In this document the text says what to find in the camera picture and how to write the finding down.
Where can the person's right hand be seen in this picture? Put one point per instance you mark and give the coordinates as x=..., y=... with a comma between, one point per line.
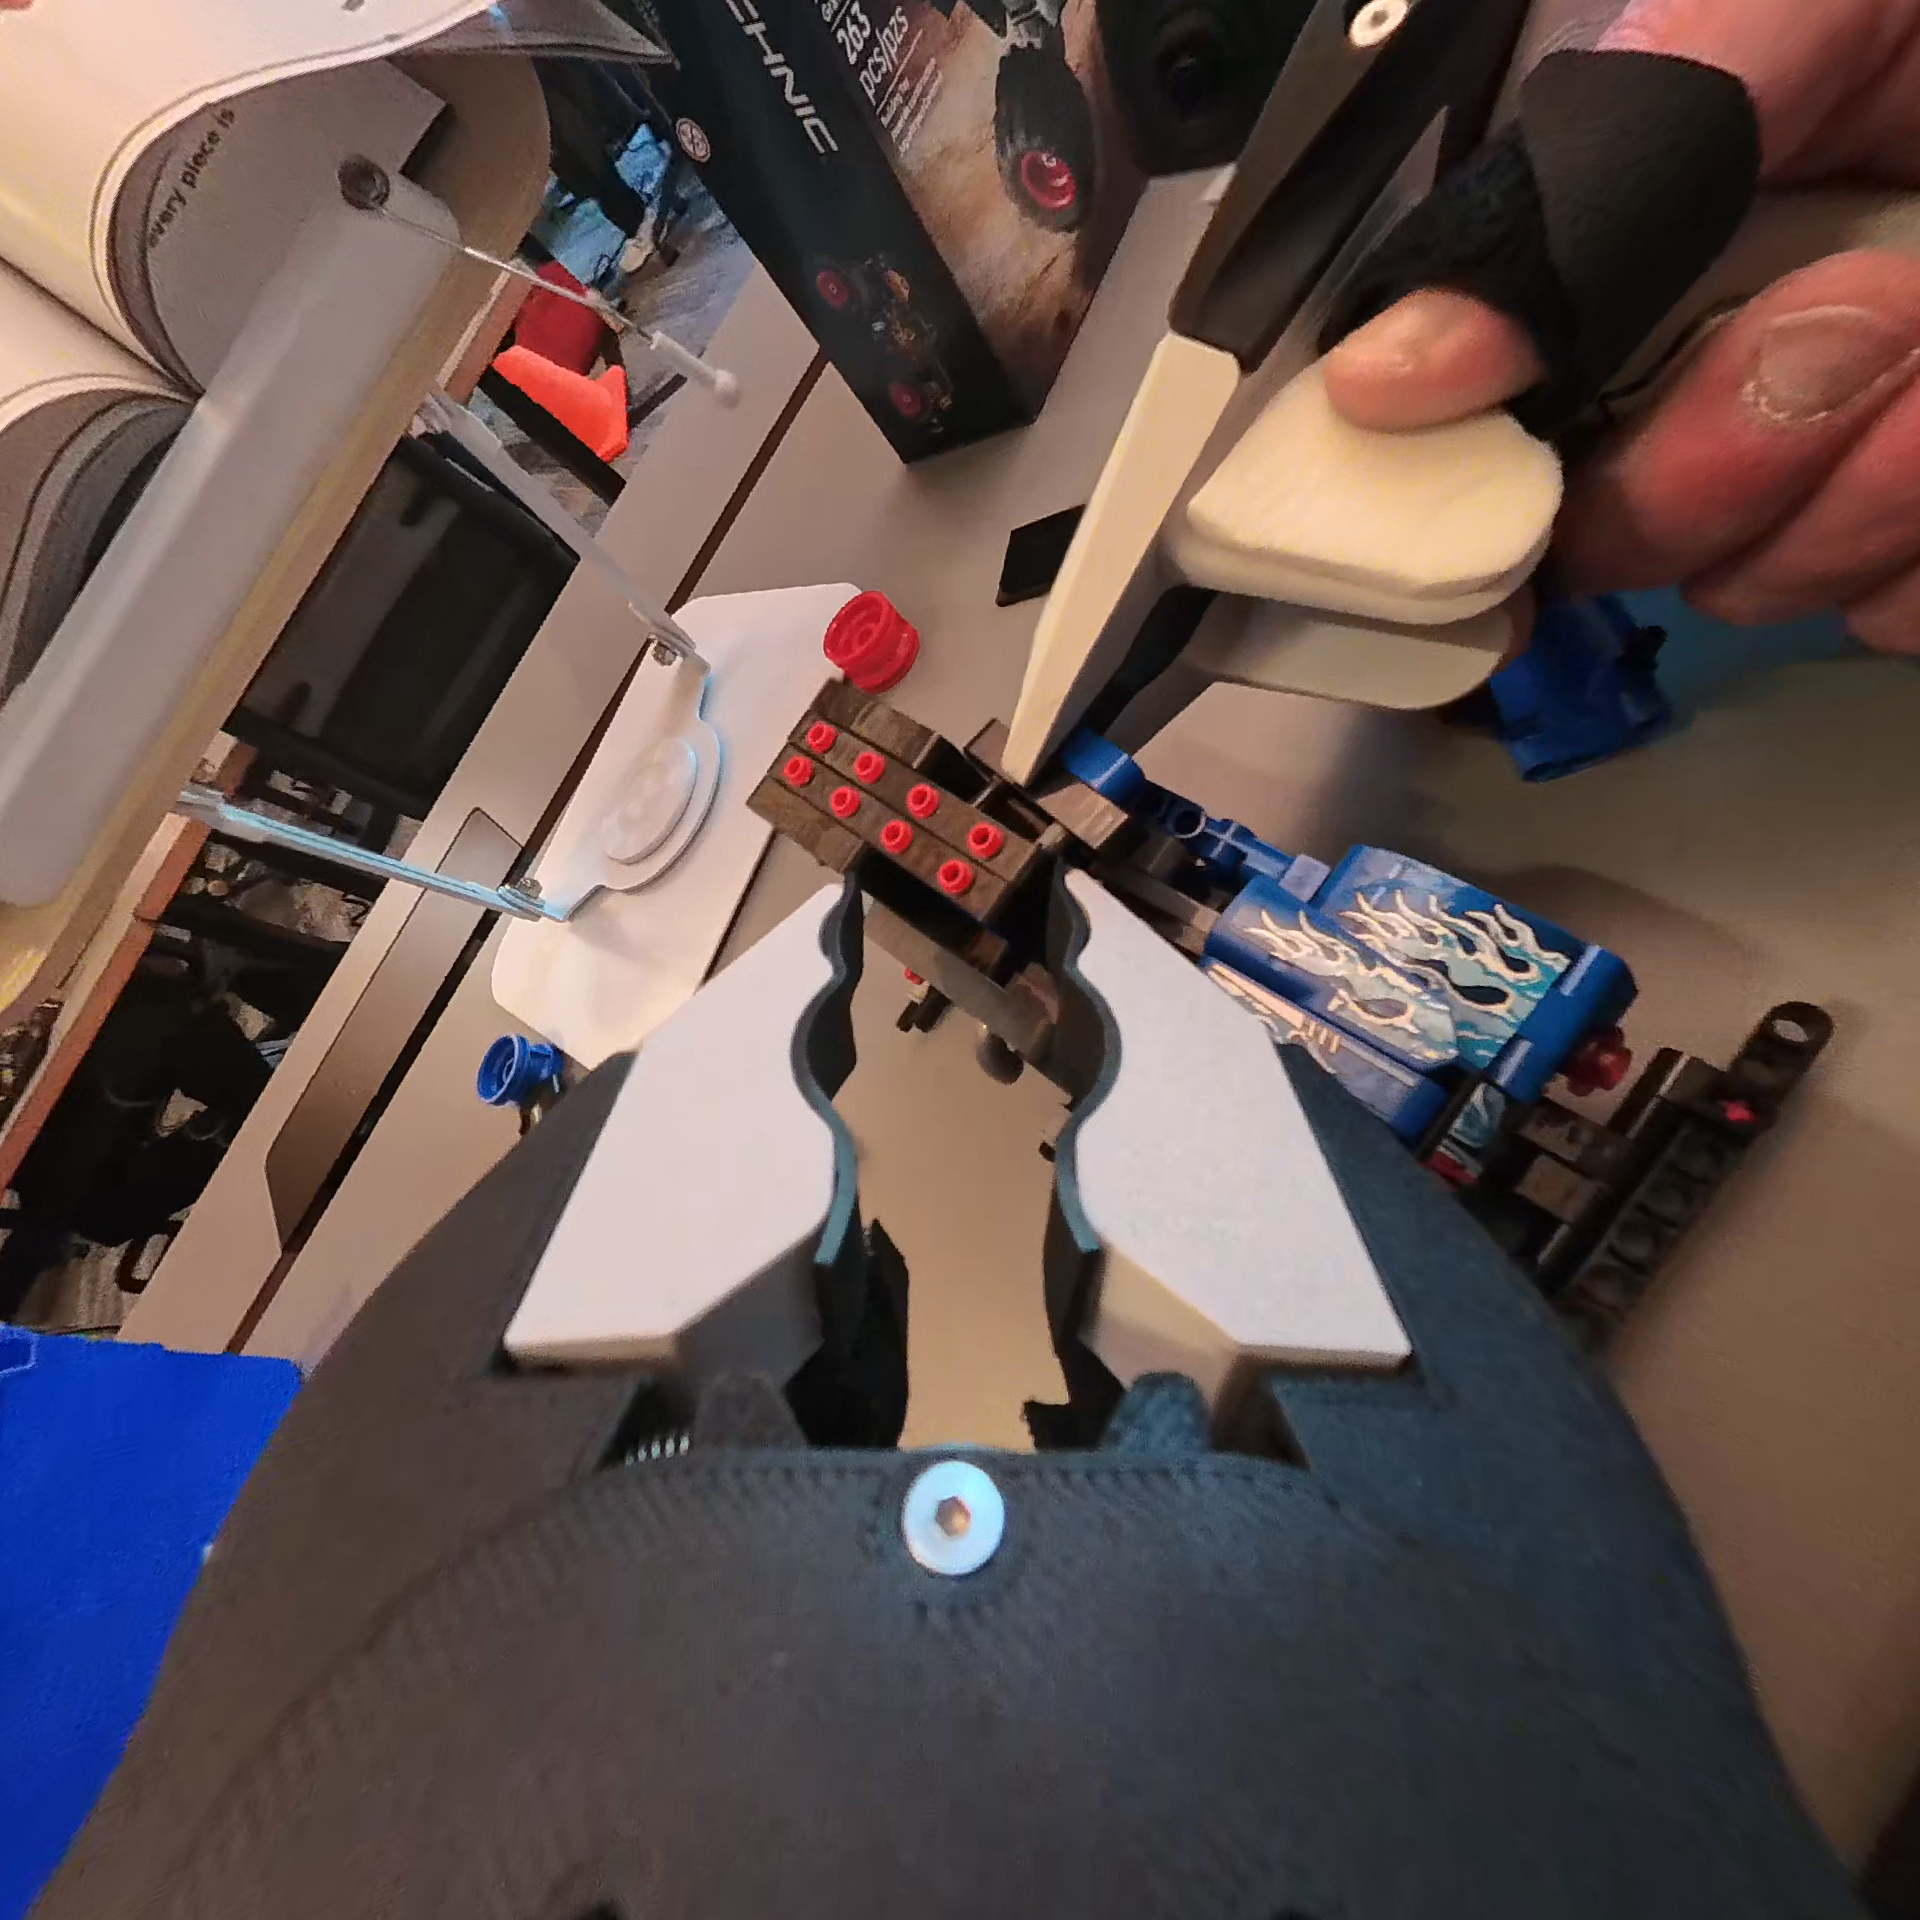
x=1799, y=390

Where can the instruction booklet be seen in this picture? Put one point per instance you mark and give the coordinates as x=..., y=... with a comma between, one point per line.
x=89, y=166

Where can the blue storage bin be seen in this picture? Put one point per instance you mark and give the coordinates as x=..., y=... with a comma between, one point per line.
x=89, y=1576

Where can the orange cone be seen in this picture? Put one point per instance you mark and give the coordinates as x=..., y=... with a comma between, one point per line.
x=579, y=398

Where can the blue panel piece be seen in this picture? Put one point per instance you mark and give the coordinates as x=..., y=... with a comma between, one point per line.
x=1575, y=704

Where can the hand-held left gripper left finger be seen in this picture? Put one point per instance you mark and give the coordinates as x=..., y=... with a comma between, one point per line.
x=691, y=1185

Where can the black beam with blue connector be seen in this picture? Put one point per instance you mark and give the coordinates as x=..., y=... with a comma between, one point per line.
x=1103, y=772

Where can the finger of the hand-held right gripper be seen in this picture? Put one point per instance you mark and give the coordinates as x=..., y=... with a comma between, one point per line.
x=1126, y=495

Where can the black flat tile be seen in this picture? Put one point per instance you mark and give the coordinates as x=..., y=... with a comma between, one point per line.
x=1036, y=562

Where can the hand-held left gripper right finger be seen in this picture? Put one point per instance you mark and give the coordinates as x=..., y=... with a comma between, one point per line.
x=1245, y=1200

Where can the toy truck model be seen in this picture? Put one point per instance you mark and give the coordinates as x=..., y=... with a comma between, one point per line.
x=1425, y=960

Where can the black toy set box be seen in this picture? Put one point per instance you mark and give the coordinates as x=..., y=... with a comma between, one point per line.
x=932, y=225

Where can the blue wheel rim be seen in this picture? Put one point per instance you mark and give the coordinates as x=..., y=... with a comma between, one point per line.
x=511, y=1067

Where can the red wheel rim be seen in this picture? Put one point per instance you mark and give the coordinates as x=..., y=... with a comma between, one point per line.
x=868, y=638

